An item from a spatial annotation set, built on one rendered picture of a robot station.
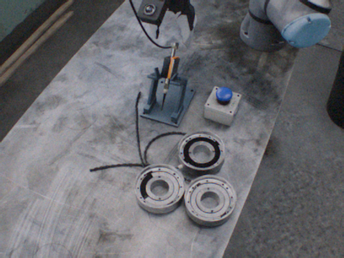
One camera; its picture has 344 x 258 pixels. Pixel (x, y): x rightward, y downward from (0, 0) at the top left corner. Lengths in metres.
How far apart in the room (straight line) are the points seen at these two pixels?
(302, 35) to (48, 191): 0.70
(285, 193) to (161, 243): 1.08
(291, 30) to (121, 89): 0.46
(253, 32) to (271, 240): 0.91
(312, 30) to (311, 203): 1.01
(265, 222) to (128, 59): 0.96
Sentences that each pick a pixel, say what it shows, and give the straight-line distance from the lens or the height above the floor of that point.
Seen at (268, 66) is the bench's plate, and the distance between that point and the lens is 1.08.
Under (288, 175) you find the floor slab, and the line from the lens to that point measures 1.83.
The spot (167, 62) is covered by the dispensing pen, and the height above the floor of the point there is 0.93.
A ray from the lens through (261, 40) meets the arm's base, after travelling 1.11.
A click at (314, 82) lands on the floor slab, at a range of 2.26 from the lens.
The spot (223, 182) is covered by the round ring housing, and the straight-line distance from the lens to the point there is 0.80.
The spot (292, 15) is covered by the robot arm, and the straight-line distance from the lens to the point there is 0.94.
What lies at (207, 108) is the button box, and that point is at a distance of 0.90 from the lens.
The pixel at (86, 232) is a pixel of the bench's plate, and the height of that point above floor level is 0.80.
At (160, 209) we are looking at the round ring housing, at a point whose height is 0.84.
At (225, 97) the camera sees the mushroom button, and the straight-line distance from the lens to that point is 0.88.
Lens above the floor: 1.53
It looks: 52 degrees down
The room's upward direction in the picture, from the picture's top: 2 degrees counter-clockwise
